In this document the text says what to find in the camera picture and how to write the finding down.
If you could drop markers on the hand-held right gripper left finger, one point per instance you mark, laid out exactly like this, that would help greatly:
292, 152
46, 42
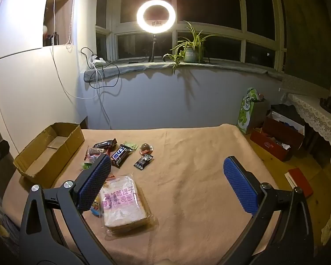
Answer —
97, 182

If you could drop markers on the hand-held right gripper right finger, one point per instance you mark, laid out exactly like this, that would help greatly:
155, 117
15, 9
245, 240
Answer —
240, 188

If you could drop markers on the white pink snack bag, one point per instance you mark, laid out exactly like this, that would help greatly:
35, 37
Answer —
124, 204

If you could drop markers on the dark chocolate bar white lettering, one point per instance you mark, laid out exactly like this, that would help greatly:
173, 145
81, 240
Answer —
120, 155

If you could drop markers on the small dark snack packet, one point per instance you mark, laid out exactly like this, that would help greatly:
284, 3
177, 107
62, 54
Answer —
143, 162

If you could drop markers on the small green wrapped candy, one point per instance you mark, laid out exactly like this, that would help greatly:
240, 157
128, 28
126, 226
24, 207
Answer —
86, 166

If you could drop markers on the small colourful candy packet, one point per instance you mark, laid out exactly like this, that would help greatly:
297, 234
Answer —
95, 209

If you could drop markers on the brown cake in clear packet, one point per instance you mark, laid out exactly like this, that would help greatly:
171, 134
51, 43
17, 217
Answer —
95, 152

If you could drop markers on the brown wrapped snack bar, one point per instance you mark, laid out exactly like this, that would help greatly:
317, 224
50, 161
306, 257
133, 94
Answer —
104, 143

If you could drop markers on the green snack packet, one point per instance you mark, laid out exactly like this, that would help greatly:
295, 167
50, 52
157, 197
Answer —
131, 145

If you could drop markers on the red cardboard box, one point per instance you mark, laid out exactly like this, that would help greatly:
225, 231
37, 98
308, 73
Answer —
267, 143

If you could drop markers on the pink round candy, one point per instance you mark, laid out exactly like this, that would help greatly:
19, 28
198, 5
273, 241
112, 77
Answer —
146, 149

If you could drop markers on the red book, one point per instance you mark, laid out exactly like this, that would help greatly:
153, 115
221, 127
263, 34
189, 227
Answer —
302, 182

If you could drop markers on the white cabinet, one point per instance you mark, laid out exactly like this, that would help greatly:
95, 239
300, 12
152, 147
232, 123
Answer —
30, 93

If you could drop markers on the green white carton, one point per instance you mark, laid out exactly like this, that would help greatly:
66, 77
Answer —
245, 116

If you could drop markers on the black bag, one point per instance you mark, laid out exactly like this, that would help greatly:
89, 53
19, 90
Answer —
288, 113

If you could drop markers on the white lace tablecloth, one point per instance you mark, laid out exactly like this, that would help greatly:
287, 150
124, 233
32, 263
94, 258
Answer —
317, 116

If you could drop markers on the white charger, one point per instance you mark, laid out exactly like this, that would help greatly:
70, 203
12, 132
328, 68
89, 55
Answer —
98, 61

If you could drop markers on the dark bottles on shelf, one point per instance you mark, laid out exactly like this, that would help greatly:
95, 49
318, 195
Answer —
51, 39

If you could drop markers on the potted spider plant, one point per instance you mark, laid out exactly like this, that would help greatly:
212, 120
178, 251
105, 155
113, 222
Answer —
191, 53

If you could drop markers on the black light stand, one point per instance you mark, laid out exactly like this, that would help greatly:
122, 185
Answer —
153, 47

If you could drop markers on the wooden wall shelf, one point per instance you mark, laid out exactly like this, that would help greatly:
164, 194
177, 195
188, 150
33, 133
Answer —
67, 13

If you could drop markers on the window frame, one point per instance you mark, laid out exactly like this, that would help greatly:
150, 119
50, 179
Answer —
275, 19

